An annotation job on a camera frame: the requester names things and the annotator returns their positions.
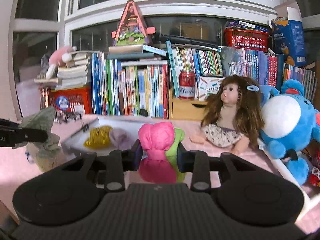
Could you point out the black binder clip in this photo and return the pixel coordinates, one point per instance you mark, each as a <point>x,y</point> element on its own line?
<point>85,127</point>

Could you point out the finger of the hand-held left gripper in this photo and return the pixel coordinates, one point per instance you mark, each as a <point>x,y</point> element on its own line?
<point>32,136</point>

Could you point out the white curved rail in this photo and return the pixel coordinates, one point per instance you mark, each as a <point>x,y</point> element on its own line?
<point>287,175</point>

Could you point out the stack of flat paperback books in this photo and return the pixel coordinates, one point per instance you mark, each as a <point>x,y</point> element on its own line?
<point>72,75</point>

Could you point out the white window frame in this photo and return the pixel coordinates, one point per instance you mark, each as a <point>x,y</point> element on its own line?
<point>107,7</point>

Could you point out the long black case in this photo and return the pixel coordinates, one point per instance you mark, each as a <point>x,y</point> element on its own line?
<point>185,40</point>

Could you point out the small wooden drawer box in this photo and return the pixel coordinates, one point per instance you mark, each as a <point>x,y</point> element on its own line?
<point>185,108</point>

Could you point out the blue and white plush toy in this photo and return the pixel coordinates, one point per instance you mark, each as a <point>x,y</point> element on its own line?
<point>280,115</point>

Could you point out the white paper bag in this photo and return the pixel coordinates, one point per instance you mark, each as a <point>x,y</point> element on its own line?
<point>27,97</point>

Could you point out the grey shallow cardboard box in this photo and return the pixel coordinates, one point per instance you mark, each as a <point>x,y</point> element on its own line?
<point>77,140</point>

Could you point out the doll with brown hair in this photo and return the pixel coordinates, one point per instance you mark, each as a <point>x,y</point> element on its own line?
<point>232,92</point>

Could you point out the pink and green cloth toy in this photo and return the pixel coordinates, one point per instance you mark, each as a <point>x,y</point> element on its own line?
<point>155,140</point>

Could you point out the pale lavender sock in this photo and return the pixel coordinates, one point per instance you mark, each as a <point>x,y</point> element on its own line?
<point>120,137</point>

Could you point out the tall blue carton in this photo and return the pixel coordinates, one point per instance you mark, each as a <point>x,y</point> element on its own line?
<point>287,40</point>

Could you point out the green checked cloth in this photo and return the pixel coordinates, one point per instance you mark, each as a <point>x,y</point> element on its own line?
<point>42,120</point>

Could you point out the round blue sticker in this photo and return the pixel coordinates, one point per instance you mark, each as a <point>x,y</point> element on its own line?
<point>62,103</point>

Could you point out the pink plush rabbit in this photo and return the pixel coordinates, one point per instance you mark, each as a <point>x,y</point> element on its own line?
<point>58,56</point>

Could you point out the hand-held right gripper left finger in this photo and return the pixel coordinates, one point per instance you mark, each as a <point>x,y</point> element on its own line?
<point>138,155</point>

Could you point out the grey plush toy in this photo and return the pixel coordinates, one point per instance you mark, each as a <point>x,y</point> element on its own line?
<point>46,63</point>

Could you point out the red plastic basket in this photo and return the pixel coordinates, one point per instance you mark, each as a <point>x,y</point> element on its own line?
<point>246,40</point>

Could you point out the red patterned toy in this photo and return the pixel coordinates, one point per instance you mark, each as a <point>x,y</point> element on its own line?
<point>315,176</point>

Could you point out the teal flat books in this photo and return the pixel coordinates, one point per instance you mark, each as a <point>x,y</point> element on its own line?
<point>135,55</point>

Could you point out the red drink can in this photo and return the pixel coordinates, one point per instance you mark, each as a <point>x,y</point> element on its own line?
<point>187,85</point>

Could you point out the red plastic crate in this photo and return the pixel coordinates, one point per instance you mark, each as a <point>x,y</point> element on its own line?
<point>80,97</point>

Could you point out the row of upright books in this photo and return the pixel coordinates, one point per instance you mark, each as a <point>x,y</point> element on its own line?
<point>130,90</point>

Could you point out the pink tablecloth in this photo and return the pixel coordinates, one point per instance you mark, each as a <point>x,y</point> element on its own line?
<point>15,175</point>

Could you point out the white label sticker carton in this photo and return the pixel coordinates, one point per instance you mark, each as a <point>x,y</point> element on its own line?
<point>210,87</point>

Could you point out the pink triangular toy house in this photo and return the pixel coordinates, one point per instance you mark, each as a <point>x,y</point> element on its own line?
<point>131,27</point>

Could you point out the yellow sequin pouch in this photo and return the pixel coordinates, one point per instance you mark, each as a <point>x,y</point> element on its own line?
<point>98,137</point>

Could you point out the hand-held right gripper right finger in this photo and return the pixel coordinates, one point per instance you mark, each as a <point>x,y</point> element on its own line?
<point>180,157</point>

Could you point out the black folding frame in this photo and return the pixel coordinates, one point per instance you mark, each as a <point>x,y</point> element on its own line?
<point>68,117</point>

